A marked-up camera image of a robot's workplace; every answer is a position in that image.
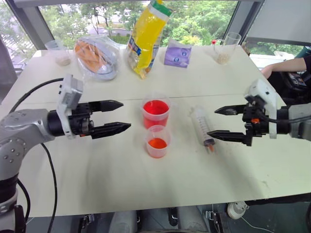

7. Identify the tall clear measuring cup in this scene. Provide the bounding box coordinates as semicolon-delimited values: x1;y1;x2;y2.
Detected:
211;32;242;65

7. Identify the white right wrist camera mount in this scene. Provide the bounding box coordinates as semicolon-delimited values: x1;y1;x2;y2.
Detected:
244;79;278;139

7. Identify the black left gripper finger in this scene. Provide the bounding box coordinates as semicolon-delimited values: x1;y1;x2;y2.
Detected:
88;100;124;113
90;122;132;140

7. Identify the clear bag with orange item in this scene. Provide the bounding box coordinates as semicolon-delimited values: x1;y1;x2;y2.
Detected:
73;34;121;82

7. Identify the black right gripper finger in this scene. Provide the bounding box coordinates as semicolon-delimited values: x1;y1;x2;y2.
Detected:
206;130;249;146
214;104;249;116

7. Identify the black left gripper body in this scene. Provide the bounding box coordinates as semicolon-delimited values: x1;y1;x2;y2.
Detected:
68;101;102;136

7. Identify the cup with orange liquid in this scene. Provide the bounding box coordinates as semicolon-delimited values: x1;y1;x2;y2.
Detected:
145;125;172;159

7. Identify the clear beaker with grains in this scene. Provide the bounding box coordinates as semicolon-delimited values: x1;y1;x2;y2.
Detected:
44;39;72;66

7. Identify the white round floor device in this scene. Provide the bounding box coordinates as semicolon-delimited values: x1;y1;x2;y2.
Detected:
226;200;250;220

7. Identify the clear plastic syringe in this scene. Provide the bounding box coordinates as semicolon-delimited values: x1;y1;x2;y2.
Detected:
190;105;216;154

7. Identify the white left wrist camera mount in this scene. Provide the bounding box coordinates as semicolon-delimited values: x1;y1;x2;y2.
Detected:
56;74;84;140

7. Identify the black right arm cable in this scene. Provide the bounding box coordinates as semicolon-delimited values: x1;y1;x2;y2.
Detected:
251;101;292;124

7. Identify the cup with red liquid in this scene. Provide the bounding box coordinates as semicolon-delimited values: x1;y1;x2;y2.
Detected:
141;94;172;130

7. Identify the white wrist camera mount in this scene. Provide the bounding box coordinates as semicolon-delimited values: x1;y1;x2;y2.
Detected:
56;74;84;140
244;79;278;139

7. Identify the purple tissue pack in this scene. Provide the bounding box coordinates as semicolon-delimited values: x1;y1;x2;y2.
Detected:
163;38;192;69

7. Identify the yellow snack bag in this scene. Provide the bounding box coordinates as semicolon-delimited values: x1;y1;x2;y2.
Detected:
125;0;173;80

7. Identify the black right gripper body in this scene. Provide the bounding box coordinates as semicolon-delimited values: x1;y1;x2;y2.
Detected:
242;96;271;147

